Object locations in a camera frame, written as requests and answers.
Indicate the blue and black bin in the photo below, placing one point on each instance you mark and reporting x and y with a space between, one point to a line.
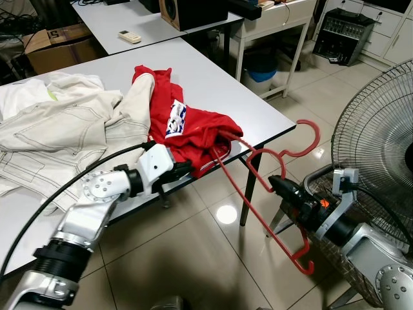
263 74

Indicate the brown and black speaker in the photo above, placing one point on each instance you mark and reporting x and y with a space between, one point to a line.
193 14

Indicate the white drawer cabinet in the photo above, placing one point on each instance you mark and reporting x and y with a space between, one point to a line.
393 29

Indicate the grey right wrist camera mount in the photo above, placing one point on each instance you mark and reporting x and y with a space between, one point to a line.
345 181

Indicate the brown cardboard box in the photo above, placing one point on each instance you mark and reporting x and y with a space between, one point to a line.
61 51

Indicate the black standing fan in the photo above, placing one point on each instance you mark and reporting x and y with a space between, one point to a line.
381 129

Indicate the black audio amplifier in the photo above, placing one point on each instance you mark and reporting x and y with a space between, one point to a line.
342 35

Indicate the white remote control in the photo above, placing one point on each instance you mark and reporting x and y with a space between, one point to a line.
129 37

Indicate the beige denim garment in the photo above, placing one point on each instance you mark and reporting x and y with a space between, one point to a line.
58 142

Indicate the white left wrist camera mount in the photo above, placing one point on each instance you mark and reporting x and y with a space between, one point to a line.
155 168

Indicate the long black bar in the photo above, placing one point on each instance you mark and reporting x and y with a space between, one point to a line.
244 9

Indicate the white desk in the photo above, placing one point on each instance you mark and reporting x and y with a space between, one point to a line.
277 19

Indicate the red plastic hanger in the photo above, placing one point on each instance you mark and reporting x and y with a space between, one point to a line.
317 137

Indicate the black table leg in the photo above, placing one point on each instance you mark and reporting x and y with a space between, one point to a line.
250 187

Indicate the red shirt with white print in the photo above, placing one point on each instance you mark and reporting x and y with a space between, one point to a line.
193 132

